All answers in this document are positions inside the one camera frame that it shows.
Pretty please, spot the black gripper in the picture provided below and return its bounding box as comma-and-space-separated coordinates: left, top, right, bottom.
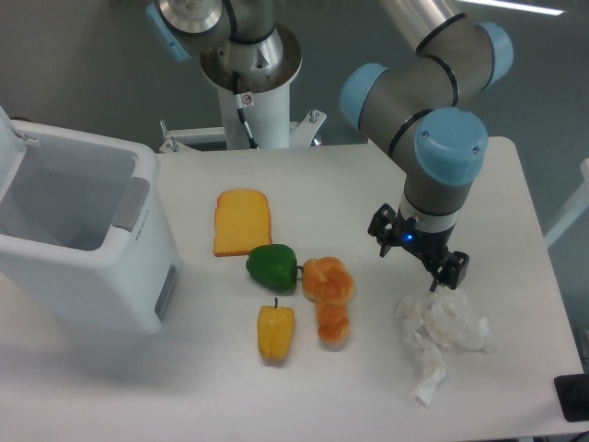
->
367, 204, 469, 291

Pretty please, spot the orange croissant bread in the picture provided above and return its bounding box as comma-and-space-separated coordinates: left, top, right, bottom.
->
315, 300, 350, 344

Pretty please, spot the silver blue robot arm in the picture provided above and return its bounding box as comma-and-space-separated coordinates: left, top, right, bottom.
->
146, 1, 514, 289

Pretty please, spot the round knotted bread roll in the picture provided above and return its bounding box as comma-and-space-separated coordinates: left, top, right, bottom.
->
302, 256, 355, 306

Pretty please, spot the square toast bread slice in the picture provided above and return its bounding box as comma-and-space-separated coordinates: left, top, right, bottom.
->
213, 189, 272, 257

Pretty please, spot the crumpled white paper tissue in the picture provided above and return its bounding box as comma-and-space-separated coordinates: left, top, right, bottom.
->
395, 286, 497, 406

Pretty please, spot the green bell pepper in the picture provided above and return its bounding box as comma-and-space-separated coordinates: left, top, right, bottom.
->
246, 244, 299, 293

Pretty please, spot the yellow bell pepper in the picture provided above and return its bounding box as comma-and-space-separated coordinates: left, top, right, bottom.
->
257, 297, 295, 363

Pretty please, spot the black device at edge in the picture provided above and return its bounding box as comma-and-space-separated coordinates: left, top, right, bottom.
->
553, 373, 588, 422

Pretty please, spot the white trash bin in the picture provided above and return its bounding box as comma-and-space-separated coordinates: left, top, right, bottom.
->
1, 116, 181, 335

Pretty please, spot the white frame bar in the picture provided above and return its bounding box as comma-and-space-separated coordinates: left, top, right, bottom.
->
544, 158, 588, 249

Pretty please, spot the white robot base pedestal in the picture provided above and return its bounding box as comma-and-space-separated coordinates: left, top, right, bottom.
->
160, 23, 327, 151

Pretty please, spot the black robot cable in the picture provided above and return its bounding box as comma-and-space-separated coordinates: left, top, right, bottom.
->
231, 71, 260, 150

